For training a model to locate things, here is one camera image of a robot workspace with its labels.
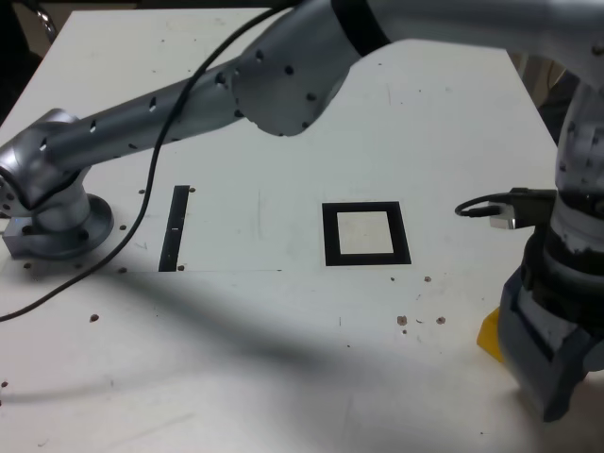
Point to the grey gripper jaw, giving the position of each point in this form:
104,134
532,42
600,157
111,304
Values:
547,377

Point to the yellow cube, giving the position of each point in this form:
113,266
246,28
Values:
491,335

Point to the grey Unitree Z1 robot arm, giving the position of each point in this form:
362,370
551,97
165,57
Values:
141,118

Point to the black tape square outline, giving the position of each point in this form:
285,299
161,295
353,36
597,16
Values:
330,236

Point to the black tape strip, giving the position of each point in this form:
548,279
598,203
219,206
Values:
172,245

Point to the black and silver gripper camera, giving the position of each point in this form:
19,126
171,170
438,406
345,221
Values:
528,207

